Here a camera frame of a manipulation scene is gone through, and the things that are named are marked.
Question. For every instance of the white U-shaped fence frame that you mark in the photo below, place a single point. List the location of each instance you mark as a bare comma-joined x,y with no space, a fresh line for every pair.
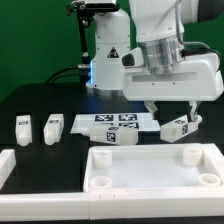
114,204

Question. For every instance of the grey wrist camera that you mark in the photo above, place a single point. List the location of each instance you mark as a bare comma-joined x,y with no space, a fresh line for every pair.
133,59

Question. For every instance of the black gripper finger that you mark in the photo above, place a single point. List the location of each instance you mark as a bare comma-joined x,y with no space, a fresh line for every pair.
151,107
194,106

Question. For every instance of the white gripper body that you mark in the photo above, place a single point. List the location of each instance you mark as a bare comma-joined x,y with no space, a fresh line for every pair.
196,78

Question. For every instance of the white marker base sheet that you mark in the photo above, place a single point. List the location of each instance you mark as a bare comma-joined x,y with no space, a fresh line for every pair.
141,121

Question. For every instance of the black camera stand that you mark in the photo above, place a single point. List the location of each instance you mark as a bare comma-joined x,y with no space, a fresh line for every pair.
84,18

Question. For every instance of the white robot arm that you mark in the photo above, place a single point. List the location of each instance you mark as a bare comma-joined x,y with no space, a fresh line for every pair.
143,55

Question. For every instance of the white desk tabletop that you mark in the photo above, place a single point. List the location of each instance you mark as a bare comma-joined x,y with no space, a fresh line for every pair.
153,166

